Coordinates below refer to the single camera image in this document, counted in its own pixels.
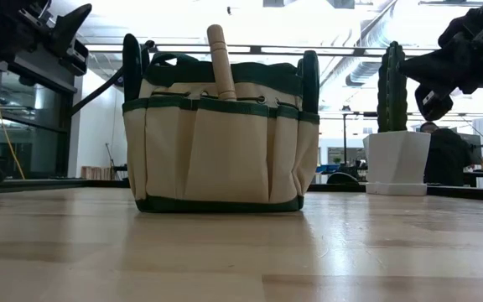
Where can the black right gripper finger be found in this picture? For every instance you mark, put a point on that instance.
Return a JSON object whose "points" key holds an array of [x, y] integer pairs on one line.
{"points": [[426, 71]]}

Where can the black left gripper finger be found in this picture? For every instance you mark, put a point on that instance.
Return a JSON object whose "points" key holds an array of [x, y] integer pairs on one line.
{"points": [[69, 31]]}

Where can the beige green-trimmed gardening bag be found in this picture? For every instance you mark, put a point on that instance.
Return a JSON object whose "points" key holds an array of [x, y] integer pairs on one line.
{"points": [[224, 159]]}

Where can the green cactus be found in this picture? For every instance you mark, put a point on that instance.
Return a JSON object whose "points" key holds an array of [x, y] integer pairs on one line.
{"points": [[388, 105]]}

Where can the person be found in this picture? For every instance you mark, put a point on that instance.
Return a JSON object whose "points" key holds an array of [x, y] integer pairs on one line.
{"points": [[447, 159]]}

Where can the black computer monitor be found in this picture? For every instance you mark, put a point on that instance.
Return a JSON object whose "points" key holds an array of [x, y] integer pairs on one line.
{"points": [[477, 147]]}

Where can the white plant pot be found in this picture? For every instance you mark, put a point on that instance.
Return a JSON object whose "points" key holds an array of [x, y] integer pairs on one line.
{"points": [[396, 159]]}

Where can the black floor pole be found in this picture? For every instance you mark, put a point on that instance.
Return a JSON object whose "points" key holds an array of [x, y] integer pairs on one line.
{"points": [[345, 138]]}

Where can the wooden slat crate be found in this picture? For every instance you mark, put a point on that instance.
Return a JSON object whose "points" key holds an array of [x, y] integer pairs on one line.
{"points": [[97, 173]]}

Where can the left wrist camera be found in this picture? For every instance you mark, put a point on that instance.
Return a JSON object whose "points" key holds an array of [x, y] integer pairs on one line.
{"points": [[76, 63]]}

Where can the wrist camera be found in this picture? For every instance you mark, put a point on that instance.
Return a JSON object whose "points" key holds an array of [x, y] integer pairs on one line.
{"points": [[438, 109], [76, 63]]}

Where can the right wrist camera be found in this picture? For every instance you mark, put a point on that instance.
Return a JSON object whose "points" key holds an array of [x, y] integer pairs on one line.
{"points": [[438, 109]]}

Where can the black aluminium table frame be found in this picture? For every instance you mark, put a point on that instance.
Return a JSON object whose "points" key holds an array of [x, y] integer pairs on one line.
{"points": [[36, 184]]}

